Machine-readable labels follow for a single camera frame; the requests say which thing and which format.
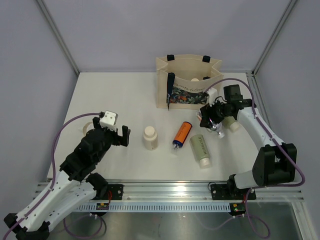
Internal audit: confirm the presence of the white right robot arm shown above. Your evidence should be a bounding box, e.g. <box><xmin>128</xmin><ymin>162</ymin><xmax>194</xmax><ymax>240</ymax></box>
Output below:
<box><xmin>199</xmin><ymin>84</ymin><xmax>297</xmax><ymax>199</ymax></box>

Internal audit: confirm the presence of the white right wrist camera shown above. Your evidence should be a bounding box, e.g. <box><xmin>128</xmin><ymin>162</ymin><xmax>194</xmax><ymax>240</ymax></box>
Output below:
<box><xmin>206</xmin><ymin>87</ymin><xmax>218</xmax><ymax>106</ymax></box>

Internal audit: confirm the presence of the slotted white cable duct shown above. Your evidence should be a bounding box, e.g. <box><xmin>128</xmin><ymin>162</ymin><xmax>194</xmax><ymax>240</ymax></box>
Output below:
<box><xmin>74</xmin><ymin>202</ymin><xmax>231</xmax><ymax>213</ymax></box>

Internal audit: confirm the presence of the orange blue spray bottle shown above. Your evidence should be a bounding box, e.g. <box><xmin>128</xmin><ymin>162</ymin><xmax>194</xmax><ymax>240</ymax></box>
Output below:
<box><xmin>172</xmin><ymin>121</ymin><xmax>193</xmax><ymax>156</ymax></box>

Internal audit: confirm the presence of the beige canvas tote bag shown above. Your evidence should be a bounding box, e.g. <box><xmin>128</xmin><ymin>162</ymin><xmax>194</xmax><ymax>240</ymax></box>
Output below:
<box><xmin>155</xmin><ymin>54</ymin><xmax>224</xmax><ymax>110</ymax></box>

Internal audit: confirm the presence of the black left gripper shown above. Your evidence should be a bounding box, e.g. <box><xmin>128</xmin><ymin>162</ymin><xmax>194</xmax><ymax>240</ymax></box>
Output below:
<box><xmin>93</xmin><ymin>117</ymin><xmax>130</xmax><ymax>163</ymax></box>

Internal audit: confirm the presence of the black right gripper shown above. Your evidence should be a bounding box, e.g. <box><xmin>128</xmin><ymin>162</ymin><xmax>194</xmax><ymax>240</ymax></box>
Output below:
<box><xmin>200</xmin><ymin>96</ymin><xmax>232</xmax><ymax>129</ymax></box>

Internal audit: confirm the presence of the cream bottle with round cap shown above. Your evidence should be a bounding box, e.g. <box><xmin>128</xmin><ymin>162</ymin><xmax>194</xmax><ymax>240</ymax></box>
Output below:
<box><xmin>143</xmin><ymin>126</ymin><xmax>158</xmax><ymax>151</ymax></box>

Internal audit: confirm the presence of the left aluminium frame post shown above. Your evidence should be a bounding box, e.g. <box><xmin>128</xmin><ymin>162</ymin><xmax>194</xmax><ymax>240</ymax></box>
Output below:
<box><xmin>34</xmin><ymin>0</ymin><xmax>81</xmax><ymax>77</ymax></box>

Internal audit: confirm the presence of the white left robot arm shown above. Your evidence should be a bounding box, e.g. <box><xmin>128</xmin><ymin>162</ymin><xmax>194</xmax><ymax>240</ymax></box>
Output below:
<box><xmin>3</xmin><ymin>111</ymin><xmax>131</xmax><ymax>240</ymax></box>

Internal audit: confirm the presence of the small sage green bottle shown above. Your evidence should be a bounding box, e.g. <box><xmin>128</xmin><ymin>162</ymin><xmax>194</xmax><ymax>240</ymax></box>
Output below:
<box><xmin>222</xmin><ymin>116</ymin><xmax>241</xmax><ymax>133</ymax></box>

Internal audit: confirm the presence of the right aluminium frame post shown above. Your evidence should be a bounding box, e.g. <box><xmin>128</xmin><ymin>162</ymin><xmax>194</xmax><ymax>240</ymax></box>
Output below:
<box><xmin>251</xmin><ymin>0</ymin><xmax>300</xmax><ymax>77</ymax></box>

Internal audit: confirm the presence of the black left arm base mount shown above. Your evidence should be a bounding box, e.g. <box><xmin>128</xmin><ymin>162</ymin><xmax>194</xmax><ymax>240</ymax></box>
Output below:
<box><xmin>93</xmin><ymin>183</ymin><xmax>124</xmax><ymax>201</ymax></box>

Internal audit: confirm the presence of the aluminium frame post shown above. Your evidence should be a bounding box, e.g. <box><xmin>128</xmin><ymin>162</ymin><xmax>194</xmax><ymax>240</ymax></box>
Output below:
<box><xmin>34</xmin><ymin>0</ymin><xmax>81</xmax><ymax>77</ymax></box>
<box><xmin>251</xmin><ymin>0</ymin><xmax>300</xmax><ymax>77</ymax></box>

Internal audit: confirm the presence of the sage green bottle white cap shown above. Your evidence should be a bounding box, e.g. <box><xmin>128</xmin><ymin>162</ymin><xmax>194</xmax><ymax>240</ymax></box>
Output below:
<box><xmin>190</xmin><ymin>134</ymin><xmax>212</xmax><ymax>169</ymax></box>

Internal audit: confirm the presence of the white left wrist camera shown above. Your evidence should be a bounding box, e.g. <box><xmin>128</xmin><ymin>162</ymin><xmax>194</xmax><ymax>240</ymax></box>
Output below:
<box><xmin>99</xmin><ymin>110</ymin><xmax>118</xmax><ymax>132</ymax></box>

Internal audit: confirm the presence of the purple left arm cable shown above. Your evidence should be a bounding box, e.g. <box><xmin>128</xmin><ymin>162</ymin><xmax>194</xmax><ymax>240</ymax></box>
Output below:
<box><xmin>1</xmin><ymin>111</ymin><xmax>108</xmax><ymax>238</ymax></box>

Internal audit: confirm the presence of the shiny silver bottle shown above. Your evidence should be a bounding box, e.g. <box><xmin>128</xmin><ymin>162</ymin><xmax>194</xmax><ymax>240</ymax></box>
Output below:
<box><xmin>210</xmin><ymin>122</ymin><xmax>225</xmax><ymax>139</ymax></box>

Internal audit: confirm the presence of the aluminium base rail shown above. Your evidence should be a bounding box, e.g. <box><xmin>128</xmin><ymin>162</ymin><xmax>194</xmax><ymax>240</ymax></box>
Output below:
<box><xmin>34</xmin><ymin>178</ymin><xmax>305</xmax><ymax>203</ymax></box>

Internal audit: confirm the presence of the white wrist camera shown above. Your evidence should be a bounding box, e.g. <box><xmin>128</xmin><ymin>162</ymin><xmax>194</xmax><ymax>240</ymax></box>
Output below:
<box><xmin>99</xmin><ymin>110</ymin><xmax>118</xmax><ymax>132</ymax></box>
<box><xmin>206</xmin><ymin>87</ymin><xmax>218</xmax><ymax>106</ymax></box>

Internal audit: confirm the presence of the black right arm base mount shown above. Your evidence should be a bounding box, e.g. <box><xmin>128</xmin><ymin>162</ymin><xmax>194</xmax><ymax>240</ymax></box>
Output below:
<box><xmin>207</xmin><ymin>182</ymin><xmax>257</xmax><ymax>201</ymax></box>

